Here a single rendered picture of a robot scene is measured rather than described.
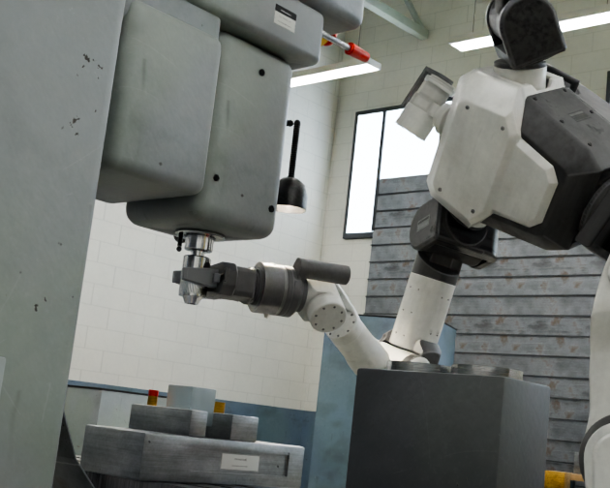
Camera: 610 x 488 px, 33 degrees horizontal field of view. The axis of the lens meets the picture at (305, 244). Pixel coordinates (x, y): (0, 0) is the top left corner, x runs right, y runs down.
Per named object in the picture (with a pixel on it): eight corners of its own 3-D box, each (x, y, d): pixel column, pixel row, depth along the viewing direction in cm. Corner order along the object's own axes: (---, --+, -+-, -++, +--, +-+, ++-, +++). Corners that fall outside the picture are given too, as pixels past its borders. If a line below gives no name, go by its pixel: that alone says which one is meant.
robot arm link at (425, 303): (391, 382, 205) (424, 276, 205) (438, 403, 195) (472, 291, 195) (351, 374, 197) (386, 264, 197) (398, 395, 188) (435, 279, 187)
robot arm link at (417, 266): (454, 286, 204) (474, 220, 204) (475, 291, 195) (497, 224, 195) (403, 269, 200) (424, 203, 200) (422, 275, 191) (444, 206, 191)
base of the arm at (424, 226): (477, 287, 199) (471, 243, 206) (514, 248, 190) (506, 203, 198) (410, 265, 194) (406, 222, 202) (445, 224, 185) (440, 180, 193)
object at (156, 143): (110, 206, 174) (132, 62, 178) (207, 197, 157) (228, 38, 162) (14, 179, 160) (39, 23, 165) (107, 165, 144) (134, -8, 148)
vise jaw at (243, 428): (195, 434, 175) (198, 411, 176) (257, 442, 165) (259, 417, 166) (168, 432, 171) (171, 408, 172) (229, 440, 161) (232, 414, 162)
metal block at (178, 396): (187, 424, 168) (192, 387, 169) (212, 427, 164) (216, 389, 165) (163, 421, 165) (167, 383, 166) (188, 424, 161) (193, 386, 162)
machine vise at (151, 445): (239, 478, 183) (247, 416, 185) (301, 488, 172) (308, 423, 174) (77, 470, 158) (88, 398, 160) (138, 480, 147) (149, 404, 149)
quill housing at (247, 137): (198, 246, 186) (221, 79, 191) (281, 241, 172) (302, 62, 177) (115, 223, 172) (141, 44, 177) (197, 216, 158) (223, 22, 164)
